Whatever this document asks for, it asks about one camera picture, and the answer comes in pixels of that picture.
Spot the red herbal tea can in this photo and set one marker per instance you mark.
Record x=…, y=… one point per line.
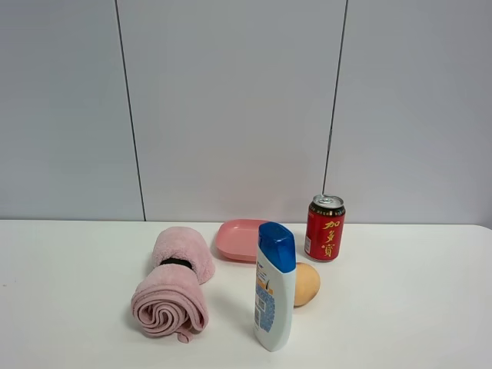
x=325, y=222

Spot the pink plastic dish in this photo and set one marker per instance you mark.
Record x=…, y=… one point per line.
x=237, y=240

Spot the white blue shampoo bottle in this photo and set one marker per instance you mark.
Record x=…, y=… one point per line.
x=274, y=285

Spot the orange egg-shaped ball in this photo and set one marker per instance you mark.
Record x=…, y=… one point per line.
x=307, y=284

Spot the rolled pink towel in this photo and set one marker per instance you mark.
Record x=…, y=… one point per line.
x=170, y=299

